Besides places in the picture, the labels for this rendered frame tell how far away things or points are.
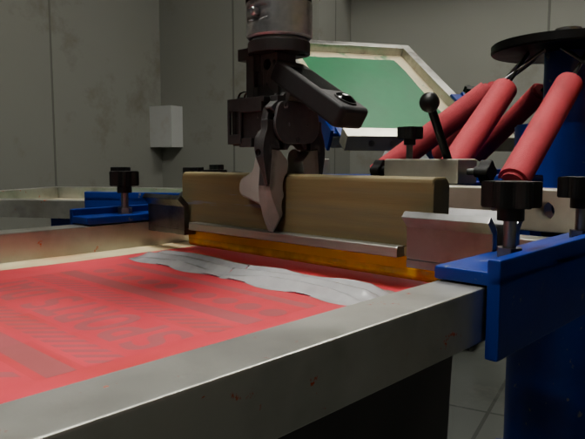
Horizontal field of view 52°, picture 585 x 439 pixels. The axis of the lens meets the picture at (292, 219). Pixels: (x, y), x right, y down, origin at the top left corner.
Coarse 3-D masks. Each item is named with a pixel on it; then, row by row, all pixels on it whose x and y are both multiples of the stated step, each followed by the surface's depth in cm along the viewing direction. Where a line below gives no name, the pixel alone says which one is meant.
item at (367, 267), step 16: (192, 240) 82; (208, 240) 79; (272, 256) 71; (288, 256) 69; (304, 256) 68; (320, 256) 66; (368, 272) 62; (384, 272) 60; (400, 272) 59; (416, 272) 58
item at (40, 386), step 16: (304, 272) 65; (320, 272) 65; (336, 272) 65; (352, 272) 65; (256, 288) 57; (384, 288) 57; (400, 288) 57; (320, 304) 51; (336, 304) 51; (272, 320) 46; (288, 320) 46; (208, 336) 42; (224, 336) 42; (144, 352) 38; (160, 352) 38; (176, 352) 38; (96, 368) 35; (112, 368) 35; (32, 384) 33; (48, 384) 33; (64, 384) 33; (0, 400) 31
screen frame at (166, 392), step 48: (0, 240) 70; (48, 240) 75; (96, 240) 79; (144, 240) 85; (528, 240) 65; (432, 288) 41; (480, 288) 41; (240, 336) 30; (288, 336) 30; (336, 336) 30; (384, 336) 32; (432, 336) 36; (480, 336) 41; (96, 384) 23; (144, 384) 23; (192, 384) 23; (240, 384) 25; (288, 384) 27; (336, 384) 30; (384, 384) 33; (0, 432) 19; (48, 432) 19; (96, 432) 20; (144, 432) 22; (192, 432) 23; (240, 432) 25; (288, 432) 27
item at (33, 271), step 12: (156, 252) 79; (192, 252) 79; (204, 252) 79; (216, 252) 79; (228, 252) 79; (60, 264) 70; (72, 264) 70; (84, 264) 70; (96, 264) 70; (108, 264) 70; (144, 264) 70; (156, 264) 70; (252, 264) 70; (264, 264) 70; (276, 264) 70; (288, 264) 70; (0, 276) 63; (12, 276) 63; (24, 276) 63; (192, 276) 63; (204, 276) 63; (216, 276) 63
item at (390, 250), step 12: (192, 228) 78; (204, 228) 76; (216, 228) 74; (228, 228) 73; (240, 228) 71; (252, 228) 71; (276, 240) 67; (288, 240) 66; (300, 240) 65; (312, 240) 64; (324, 240) 62; (336, 240) 61; (348, 240) 61; (360, 240) 61; (360, 252) 59; (372, 252) 58; (384, 252) 57; (396, 252) 56
